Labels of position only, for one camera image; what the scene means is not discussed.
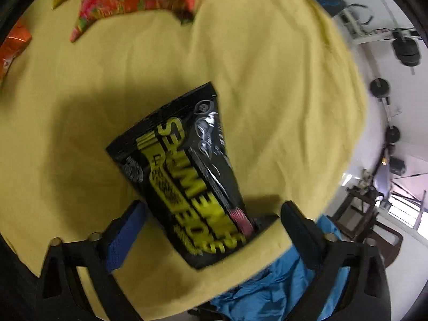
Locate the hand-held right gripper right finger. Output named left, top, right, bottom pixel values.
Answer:
left=280, top=201, right=392, bottom=321

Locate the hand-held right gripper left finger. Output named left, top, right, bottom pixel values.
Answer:
left=39, top=200, right=148, bottom=321

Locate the black and yellow snack packet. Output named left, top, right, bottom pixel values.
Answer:
left=106, top=82, right=280, bottom=270

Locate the blue cloth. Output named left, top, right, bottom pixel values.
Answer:
left=209, top=215, right=351, bottom=321

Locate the wooden chair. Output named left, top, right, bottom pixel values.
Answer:
left=326, top=187, right=403, bottom=268

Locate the window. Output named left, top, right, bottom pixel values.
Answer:
left=384, top=174, right=428, bottom=235

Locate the weight rack with black plates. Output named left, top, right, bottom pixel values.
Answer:
left=341, top=3, right=422, bottom=174

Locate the yellow cloth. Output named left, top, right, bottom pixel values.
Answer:
left=0, top=0, right=368, bottom=321

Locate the orange snack packet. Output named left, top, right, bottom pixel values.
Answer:
left=0, top=20, right=33, bottom=84

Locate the red floral snack packet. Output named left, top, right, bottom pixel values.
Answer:
left=69, top=0, right=197, bottom=43

